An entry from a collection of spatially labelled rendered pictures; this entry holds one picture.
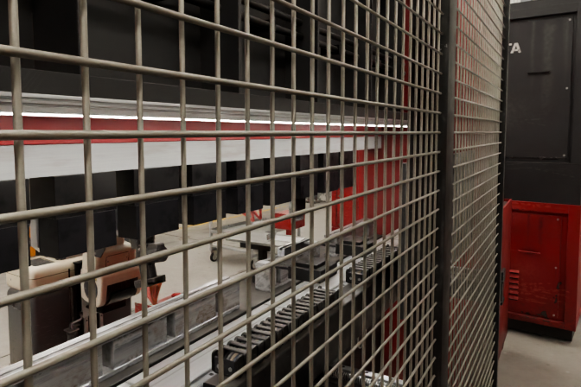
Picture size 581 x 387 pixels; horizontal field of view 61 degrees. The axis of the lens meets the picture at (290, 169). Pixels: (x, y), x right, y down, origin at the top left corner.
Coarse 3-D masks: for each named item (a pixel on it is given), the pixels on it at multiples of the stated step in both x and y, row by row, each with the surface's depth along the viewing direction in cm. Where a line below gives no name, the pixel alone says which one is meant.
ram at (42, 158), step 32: (0, 128) 86; (32, 128) 91; (64, 128) 97; (96, 128) 103; (128, 128) 111; (160, 128) 119; (192, 128) 129; (224, 128) 141; (256, 128) 156; (288, 128) 173; (320, 128) 195; (352, 128) 224; (0, 160) 86; (32, 160) 91; (64, 160) 97; (96, 160) 103; (128, 160) 111; (160, 160) 120; (192, 160) 130; (224, 160) 142
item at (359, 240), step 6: (348, 240) 177; (360, 240) 177; (372, 240) 182; (330, 246) 183; (336, 246) 177; (348, 246) 175; (360, 246) 173; (336, 252) 177; (348, 252) 175; (360, 252) 173
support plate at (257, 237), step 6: (240, 234) 204; (252, 234) 204; (258, 234) 204; (264, 234) 204; (276, 234) 204; (282, 234) 204; (228, 240) 196; (234, 240) 194; (240, 240) 193; (252, 240) 192; (258, 240) 192; (264, 240) 192; (270, 240) 192; (270, 246) 186; (276, 246) 185
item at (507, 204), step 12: (504, 204) 301; (504, 216) 278; (504, 228) 281; (504, 240) 283; (504, 252) 286; (504, 264) 288; (504, 288) 293; (504, 300) 296; (504, 312) 298; (504, 324) 301; (504, 336) 304
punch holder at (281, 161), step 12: (288, 156) 174; (264, 168) 166; (276, 168) 167; (288, 168) 174; (276, 180) 167; (288, 180) 175; (264, 192) 167; (276, 192) 168; (288, 192) 175; (264, 204) 168; (276, 204) 168
